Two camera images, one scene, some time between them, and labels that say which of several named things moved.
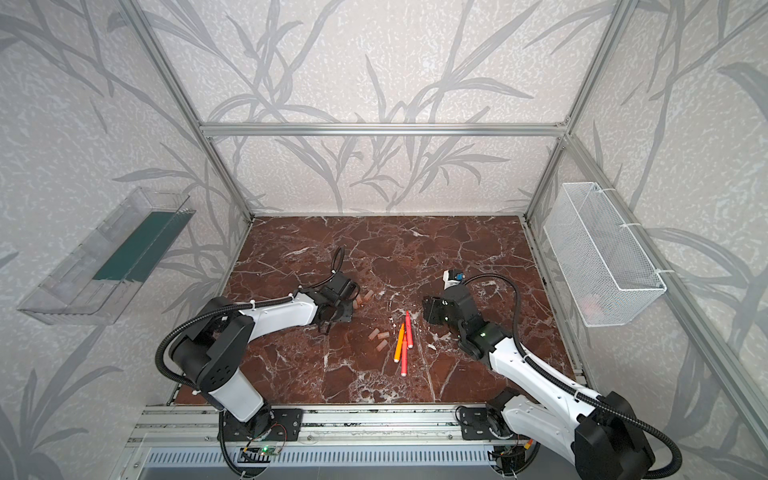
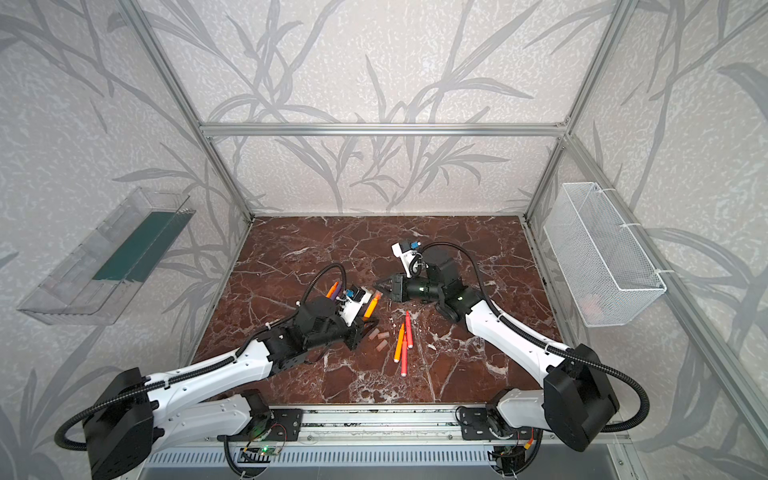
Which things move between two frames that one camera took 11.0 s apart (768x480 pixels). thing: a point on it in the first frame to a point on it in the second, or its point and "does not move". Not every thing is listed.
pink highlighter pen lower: [404, 357] does not move
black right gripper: [437, 309] to [402, 287]
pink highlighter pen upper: [409, 330] does not move
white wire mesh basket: [606, 276] does not move
